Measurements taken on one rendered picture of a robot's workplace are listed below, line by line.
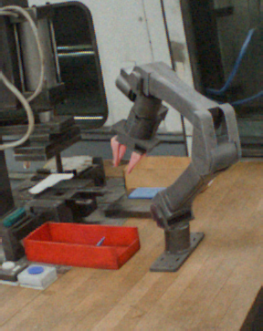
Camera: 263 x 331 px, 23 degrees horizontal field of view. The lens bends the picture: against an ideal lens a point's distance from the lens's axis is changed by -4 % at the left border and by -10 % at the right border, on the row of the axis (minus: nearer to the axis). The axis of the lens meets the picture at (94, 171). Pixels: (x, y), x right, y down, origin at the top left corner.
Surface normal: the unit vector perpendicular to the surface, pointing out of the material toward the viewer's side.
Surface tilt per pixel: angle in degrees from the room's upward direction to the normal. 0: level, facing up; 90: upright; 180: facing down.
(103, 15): 90
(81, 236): 90
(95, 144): 90
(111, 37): 90
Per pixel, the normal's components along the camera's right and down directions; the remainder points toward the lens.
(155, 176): -0.46, 0.33
